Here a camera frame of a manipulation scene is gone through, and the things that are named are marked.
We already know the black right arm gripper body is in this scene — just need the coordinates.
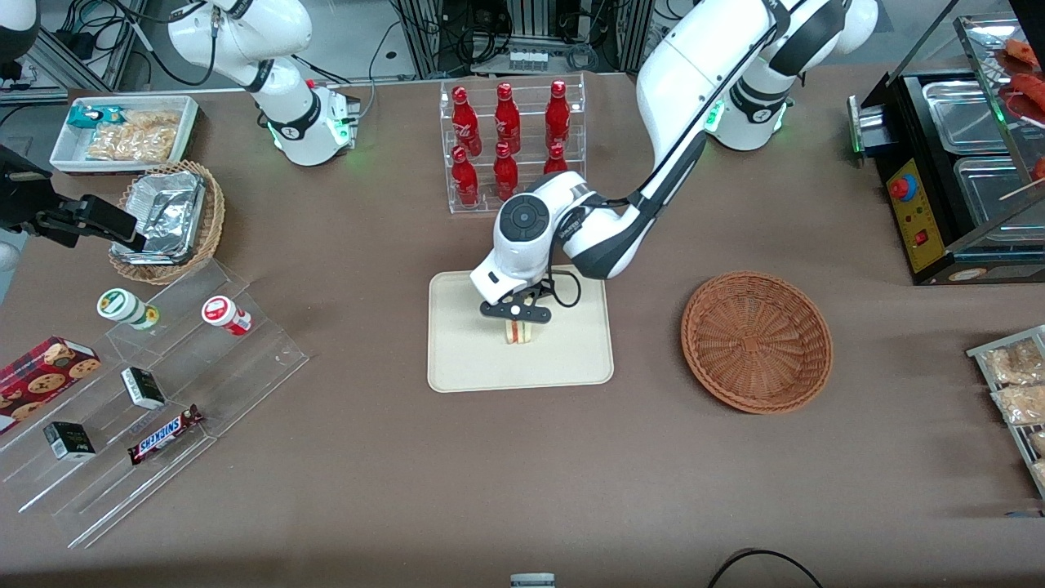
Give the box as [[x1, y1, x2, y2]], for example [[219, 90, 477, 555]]
[[0, 145, 56, 233]]

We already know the cream plastic tray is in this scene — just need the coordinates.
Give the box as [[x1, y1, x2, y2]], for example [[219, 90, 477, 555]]
[[427, 269, 616, 394]]

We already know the light wicker basket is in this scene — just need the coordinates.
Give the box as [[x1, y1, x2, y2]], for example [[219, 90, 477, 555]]
[[108, 159, 227, 286]]

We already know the round brown wicker basket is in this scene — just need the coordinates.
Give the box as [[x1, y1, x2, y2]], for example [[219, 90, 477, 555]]
[[680, 270, 834, 415]]

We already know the tray with snack bags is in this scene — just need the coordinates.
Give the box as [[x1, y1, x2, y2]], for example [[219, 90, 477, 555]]
[[967, 324, 1045, 501]]

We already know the white plastic bin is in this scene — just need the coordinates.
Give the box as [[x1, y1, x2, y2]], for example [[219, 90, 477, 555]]
[[49, 95, 201, 177]]

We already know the aluminium foil container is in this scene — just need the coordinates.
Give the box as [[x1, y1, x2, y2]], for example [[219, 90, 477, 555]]
[[121, 169, 206, 265]]

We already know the clear bag of chips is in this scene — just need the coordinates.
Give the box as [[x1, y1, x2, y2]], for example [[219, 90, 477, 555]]
[[85, 109, 182, 163]]

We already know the green lid white jar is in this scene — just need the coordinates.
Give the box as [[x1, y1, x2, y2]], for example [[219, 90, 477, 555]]
[[96, 287, 161, 332]]

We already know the teal snack packet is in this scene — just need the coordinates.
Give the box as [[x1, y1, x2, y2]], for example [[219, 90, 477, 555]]
[[66, 105, 125, 131]]

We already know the red cookie box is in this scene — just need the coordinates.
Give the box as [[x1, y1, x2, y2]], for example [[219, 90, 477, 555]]
[[0, 336, 102, 436]]

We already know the red lid white jar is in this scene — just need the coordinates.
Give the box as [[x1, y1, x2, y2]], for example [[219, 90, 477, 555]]
[[201, 295, 253, 337]]

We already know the clear acrylic bottle rack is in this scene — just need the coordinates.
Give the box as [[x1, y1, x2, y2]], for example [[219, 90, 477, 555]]
[[438, 73, 588, 216]]

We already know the small black carton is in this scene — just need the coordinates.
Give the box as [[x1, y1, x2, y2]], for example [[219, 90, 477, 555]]
[[120, 366, 167, 411], [42, 421, 97, 462]]

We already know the clear acrylic tiered stand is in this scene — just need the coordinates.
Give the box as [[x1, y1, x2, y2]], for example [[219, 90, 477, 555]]
[[0, 259, 310, 550]]

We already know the snickers chocolate bar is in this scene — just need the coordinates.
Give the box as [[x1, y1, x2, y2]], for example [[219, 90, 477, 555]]
[[127, 404, 203, 466]]

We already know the black food warmer yellow panel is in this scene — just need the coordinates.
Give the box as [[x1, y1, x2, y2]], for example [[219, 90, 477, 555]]
[[847, 0, 1045, 287]]

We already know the steel warmer pan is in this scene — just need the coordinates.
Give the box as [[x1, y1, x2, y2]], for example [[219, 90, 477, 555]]
[[953, 154, 1045, 239], [922, 79, 1014, 155]]

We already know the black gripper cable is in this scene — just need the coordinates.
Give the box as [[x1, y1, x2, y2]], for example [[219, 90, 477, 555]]
[[540, 263, 583, 310]]

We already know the aluminium frame post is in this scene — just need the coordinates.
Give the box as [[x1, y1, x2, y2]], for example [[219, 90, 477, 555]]
[[624, 0, 656, 74], [395, 0, 446, 79]]

